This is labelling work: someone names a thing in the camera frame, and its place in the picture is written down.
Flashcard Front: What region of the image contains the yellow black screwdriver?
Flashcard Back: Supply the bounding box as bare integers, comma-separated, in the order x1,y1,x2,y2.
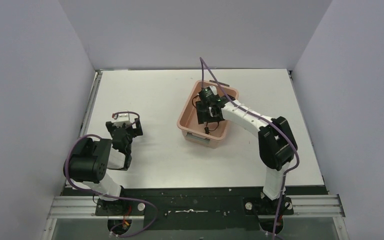
204,122,210,135

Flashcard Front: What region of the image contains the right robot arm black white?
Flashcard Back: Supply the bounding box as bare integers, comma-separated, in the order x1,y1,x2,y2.
194,86,298,216

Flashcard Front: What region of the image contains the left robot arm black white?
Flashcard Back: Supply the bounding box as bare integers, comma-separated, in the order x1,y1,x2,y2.
63,116,143,216

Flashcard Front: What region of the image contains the pink plastic bin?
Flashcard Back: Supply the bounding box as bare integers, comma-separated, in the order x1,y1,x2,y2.
177,80,239,149

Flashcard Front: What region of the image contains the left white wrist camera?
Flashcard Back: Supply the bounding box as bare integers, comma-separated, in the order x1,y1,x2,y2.
111,111,131,128

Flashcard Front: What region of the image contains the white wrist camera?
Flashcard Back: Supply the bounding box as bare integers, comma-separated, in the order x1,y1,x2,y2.
204,85,218,96
111,111,131,128

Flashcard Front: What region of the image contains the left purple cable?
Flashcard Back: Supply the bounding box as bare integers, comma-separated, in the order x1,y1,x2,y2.
64,110,160,239

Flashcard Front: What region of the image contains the purple cable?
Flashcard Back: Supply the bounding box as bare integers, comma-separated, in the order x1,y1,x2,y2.
64,110,160,239
199,56,301,240

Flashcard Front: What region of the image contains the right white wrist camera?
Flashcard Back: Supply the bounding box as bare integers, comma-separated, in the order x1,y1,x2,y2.
204,85,218,96

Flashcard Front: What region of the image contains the aluminium left side rail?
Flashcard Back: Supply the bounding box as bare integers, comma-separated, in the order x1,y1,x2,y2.
78,70,103,137

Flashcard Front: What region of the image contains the aluminium rail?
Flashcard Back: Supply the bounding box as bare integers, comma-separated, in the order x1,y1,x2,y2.
47,195,345,220
78,70,103,137

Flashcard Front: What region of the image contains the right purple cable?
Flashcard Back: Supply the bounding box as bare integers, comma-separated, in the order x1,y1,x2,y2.
199,56,301,240

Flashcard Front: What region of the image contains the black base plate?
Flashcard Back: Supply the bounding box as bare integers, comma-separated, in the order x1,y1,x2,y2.
50,186,329,234

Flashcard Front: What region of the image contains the aluminium front rail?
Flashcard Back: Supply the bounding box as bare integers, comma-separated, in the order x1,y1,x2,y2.
47,195,345,220

